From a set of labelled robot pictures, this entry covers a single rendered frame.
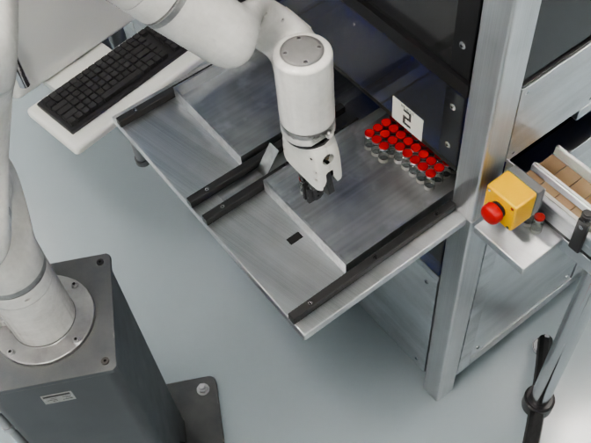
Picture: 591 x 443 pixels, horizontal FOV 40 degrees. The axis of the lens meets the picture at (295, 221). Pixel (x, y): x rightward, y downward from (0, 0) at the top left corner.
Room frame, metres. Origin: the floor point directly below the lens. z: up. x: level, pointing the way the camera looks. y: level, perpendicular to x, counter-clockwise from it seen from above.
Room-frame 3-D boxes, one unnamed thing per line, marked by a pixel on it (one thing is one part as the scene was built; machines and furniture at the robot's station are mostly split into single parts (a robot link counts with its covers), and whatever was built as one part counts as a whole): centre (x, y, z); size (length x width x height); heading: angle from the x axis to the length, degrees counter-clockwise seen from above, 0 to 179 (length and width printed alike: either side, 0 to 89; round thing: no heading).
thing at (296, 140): (0.83, -0.04, 1.27); 0.09 x 0.08 x 0.03; 32
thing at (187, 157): (1.10, -0.01, 0.87); 0.70 x 0.48 x 0.02; 32
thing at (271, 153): (1.04, 0.08, 0.91); 0.14 x 0.03 x 0.06; 122
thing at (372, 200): (0.99, -0.16, 0.90); 0.34 x 0.26 x 0.04; 122
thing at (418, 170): (1.04, -0.23, 0.90); 0.18 x 0.02 x 0.05; 32
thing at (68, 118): (1.48, 0.38, 0.82); 0.40 x 0.14 x 0.02; 131
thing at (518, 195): (0.84, -0.39, 1.00); 0.08 x 0.07 x 0.07; 122
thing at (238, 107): (1.28, 0.02, 0.90); 0.34 x 0.26 x 0.04; 122
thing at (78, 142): (1.50, 0.40, 0.79); 0.45 x 0.28 x 0.03; 131
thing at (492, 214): (0.82, -0.35, 0.99); 0.04 x 0.04 x 0.04; 32
